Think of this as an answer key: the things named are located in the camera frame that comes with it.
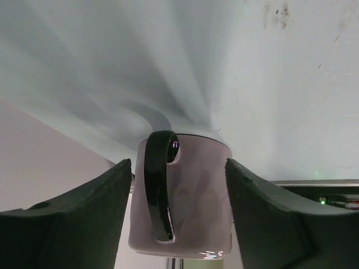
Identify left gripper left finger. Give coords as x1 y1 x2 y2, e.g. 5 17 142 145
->
1 159 131 268

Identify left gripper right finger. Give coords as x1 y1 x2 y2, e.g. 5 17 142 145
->
225 159 358 268

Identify mauve mug black handle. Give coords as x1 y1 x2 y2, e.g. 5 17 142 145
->
128 130 233 260

